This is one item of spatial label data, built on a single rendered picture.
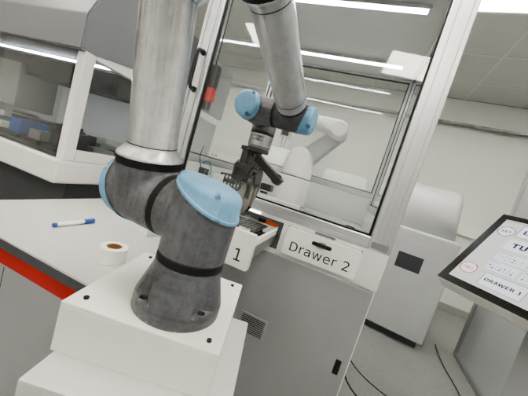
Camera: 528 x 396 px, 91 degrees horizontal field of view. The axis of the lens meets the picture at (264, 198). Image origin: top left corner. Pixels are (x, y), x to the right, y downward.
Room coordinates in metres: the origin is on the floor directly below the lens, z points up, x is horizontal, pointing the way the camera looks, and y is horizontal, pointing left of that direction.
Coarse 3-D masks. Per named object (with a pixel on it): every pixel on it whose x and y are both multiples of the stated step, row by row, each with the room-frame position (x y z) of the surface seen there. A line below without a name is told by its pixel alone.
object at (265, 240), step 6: (270, 228) 1.06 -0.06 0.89; (276, 228) 1.07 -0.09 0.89; (264, 234) 0.90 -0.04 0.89; (270, 234) 0.96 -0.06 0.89; (276, 234) 1.04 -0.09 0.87; (258, 240) 0.82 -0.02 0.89; (264, 240) 0.89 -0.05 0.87; (270, 240) 0.98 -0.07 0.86; (258, 246) 0.83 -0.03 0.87; (264, 246) 0.90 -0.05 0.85; (258, 252) 0.85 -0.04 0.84
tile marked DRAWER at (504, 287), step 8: (488, 272) 0.70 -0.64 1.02; (480, 280) 0.69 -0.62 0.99; (488, 280) 0.68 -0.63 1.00; (496, 280) 0.67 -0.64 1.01; (504, 280) 0.66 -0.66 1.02; (496, 288) 0.65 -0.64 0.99; (504, 288) 0.64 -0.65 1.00; (512, 288) 0.63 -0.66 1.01; (520, 288) 0.63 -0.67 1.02; (512, 296) 0.62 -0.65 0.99; (520, 296) 0.61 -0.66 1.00
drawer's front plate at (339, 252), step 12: (288, 228) 1.01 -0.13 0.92; (288, 240) 1.01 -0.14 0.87; (300, 240) 0.99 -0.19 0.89; (312, 240) 0.98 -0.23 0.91; (324, 240) 0.97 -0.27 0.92; (288, 252) 1.00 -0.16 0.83; (300, 252) 0.99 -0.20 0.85; (312, 252) 0.98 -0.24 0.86; (324, 252) 0.97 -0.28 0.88; (336, 252) 0.95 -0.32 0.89; (348, 252) 0.94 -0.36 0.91; (360, 252) 0.93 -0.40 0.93; (324, 264) 0.96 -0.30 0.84; (336, 264) 0.95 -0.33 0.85; (348, 276) 0.94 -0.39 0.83
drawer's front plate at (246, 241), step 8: (240, 232) 0.72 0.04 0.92; (248, 232) 0.73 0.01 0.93; (232, 240) 0.73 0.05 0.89; (240, 240) 0.72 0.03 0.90; (248, 240) 0.72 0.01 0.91; (256, 240) 0.72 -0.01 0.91; (232, 248) 0.73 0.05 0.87; (240, 248) 0.72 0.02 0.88; (248, 248) 0.71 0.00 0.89; (232, 256) 0.73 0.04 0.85; (240, 256) 0.72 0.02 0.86; (248, 256) 0.71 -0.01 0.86; (232, 264) 0.72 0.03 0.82; (240, 264) 0.72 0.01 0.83; (248, 264) 0.71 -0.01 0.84
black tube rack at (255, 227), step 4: (240, 216) 1.06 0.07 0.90; (240, 220) 0.98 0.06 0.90; (244, 220) 1.01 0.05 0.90; (248, 220) 1.03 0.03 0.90; (252, 220) 1.05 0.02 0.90; (240, 224) 0.92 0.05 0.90; (244, 224) 0.94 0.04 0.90; (248, 224) 0.96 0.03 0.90; (252, 224) 0.98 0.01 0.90; (256, 224) 1.01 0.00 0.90; (260, 224) 1.02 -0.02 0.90; (248, 228) 0.90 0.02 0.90; (252, 228) 0.91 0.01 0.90; (256, 228) 0.93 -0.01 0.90; (260, 228) 0.95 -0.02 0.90; (264, 228) 1.00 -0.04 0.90; (252, 232) 0.86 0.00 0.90; (256, 232) 1.00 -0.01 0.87; (260, 232) 1.01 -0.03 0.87; (264, 232) 1.03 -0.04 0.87
